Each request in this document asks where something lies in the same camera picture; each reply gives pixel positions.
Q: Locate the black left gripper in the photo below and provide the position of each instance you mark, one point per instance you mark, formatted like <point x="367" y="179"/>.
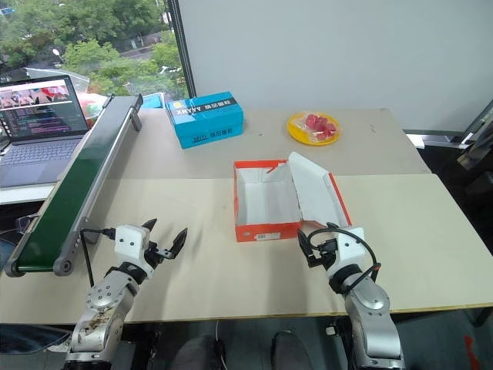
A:
<point x="156" y="256"/>

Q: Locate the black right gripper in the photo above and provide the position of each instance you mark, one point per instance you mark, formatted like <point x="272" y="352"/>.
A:
<point x="324" y="254"/>

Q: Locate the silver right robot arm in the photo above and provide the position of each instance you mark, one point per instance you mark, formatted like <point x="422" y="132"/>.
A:
<point x="369" y="308"/>

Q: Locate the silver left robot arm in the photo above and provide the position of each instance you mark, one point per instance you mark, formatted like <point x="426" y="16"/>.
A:
<point x="101" y="298"/>

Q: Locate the orange shoe box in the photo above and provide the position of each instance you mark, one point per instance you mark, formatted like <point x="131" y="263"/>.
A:
<point x="269" y="204"/>

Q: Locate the green conveyor belt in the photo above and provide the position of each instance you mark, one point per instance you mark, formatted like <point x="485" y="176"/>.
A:
<point x="65" y="185"/>

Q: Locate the blue cardboard box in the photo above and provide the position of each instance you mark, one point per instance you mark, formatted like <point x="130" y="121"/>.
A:
<point x="206" y="119"/>

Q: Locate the blue plastic bin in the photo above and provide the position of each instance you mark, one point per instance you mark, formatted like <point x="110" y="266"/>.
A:
<point x="154" y="99"/>

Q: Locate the yellow round plate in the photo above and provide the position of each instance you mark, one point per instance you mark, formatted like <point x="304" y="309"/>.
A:
<point x="294" y="131"/>

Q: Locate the bag of red cubes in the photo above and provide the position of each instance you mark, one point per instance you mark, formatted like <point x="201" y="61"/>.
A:
<point x="319" y="125"/>

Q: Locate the dark rounded shape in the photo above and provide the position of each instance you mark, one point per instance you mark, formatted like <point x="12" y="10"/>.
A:
<point x="289" y="352"/>

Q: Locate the black glasses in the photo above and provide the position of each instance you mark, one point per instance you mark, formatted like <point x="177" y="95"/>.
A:
<point x="25" y="224"/>

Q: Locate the bag with colourful items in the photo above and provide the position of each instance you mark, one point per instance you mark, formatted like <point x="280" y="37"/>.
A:
<point x="91" y="108"/>

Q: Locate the white side table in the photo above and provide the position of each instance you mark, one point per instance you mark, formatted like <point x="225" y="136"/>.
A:
<point x="23" y="194"/>

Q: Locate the grey open laptop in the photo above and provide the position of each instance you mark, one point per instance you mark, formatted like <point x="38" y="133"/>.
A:
<point x="38" y="127"/>

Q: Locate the dark blue seat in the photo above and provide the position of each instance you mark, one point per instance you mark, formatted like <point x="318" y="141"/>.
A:
<point x="27" y="339"/>

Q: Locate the white partition panel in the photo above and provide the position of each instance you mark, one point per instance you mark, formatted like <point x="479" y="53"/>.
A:
<point x="327" y="58"/>

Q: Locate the dark equipment beside table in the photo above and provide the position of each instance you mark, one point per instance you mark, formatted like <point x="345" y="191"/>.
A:
<point x="477" y="154"/>

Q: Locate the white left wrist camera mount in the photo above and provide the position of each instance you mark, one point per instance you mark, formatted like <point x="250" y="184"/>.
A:
<point x="131" y="243"/>

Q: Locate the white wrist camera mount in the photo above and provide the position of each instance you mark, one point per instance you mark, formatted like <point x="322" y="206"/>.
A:
<point x="351" y="246"/>
<point x="131" y="243"/>

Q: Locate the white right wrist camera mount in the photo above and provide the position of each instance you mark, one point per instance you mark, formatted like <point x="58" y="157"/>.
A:
<point x="351" y="246"/>

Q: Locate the dark window frame post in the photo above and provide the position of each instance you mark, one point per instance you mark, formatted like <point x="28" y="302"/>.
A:
<point x="184" y="46"/>

